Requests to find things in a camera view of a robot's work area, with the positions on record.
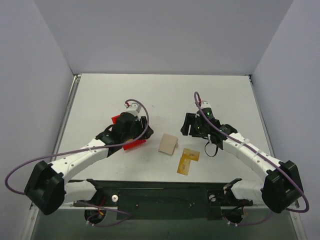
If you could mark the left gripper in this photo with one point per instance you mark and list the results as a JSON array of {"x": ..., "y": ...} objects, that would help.
[{"x": 141, "y": 127}]

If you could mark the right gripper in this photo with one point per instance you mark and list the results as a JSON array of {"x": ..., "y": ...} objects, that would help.
[{"x": 191, "y": 125}]

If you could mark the beige leather card holder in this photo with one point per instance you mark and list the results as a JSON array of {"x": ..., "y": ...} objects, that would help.
[{"x": 168, "y": 144}]

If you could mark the gold vip card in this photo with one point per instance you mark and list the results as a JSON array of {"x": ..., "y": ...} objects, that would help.
[
  {"x": 191, "y": 154},
  {"x": 184, "y": 166}
]

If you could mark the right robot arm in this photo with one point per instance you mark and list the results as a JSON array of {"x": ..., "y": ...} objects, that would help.
[{"x": 281, "y": 184}]

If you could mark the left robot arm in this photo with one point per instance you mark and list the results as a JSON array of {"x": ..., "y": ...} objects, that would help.
[{"x": 46, "y": 186}]

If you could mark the red plastic bin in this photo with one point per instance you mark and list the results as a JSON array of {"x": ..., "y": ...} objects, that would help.
[{"x": 132, "y": 144}]

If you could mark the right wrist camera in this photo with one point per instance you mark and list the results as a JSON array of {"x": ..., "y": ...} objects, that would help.
[{"x": 204, "y": 105}]

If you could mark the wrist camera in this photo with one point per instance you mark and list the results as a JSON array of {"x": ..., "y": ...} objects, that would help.
[
  {"x": 132, "y": 112},
  {"x": 204, "y": 105}
]

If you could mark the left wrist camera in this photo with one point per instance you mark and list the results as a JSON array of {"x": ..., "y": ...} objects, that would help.
[{"x": 132, "y": 112}]

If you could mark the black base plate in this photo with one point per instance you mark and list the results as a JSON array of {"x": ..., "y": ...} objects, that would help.
[{"x": 150, "y": 200}]

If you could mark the aluminium frame rail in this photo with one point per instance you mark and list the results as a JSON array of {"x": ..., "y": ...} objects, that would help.
[{"x": 294, "y": 205}]

